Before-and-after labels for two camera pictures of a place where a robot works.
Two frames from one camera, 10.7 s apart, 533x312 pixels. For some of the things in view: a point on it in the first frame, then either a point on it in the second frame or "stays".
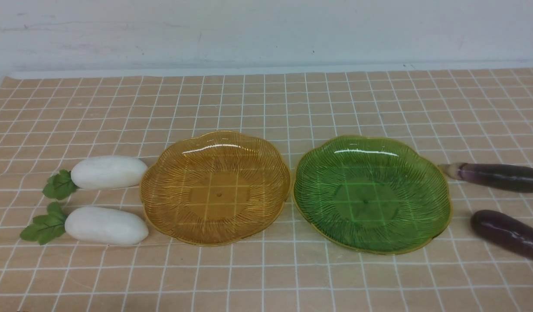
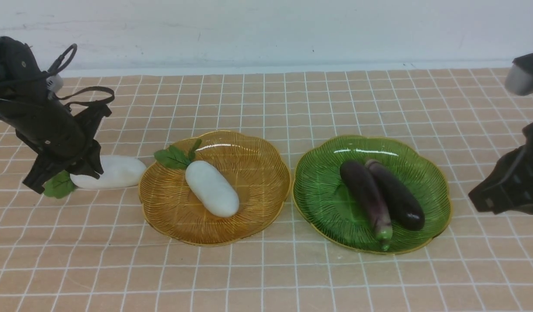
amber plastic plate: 214,188 stays
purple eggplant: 520,239 to 404,208
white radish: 98,225 to 211,190
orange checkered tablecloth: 40,123 stays
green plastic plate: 372,194 stays
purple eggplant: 502,178 to 358,177
